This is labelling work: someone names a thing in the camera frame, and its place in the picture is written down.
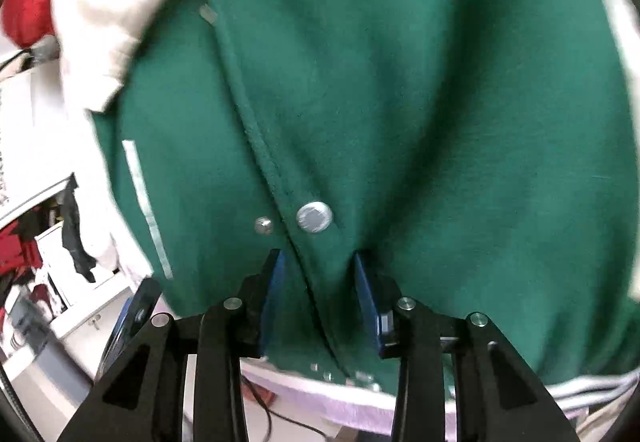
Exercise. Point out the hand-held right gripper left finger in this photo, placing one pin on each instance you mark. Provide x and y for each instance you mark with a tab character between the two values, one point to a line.
273	294

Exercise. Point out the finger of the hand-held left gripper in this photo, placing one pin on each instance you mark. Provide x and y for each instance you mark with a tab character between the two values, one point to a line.
136	309

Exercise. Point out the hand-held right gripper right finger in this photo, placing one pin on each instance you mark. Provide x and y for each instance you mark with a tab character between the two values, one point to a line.
368	297

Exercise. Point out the green jacket with white sleeves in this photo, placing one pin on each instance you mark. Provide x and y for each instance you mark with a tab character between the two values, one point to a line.
400	96

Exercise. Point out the white cabinet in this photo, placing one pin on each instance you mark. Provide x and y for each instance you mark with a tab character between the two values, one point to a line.
75	292

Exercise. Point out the black hanging cloth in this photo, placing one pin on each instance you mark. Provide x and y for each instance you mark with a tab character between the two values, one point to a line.
75	232

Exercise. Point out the pale pink sheet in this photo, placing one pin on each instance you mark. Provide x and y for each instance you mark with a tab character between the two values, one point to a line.
350	409

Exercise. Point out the dark red cloth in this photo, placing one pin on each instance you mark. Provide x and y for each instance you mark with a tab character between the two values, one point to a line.
17	252

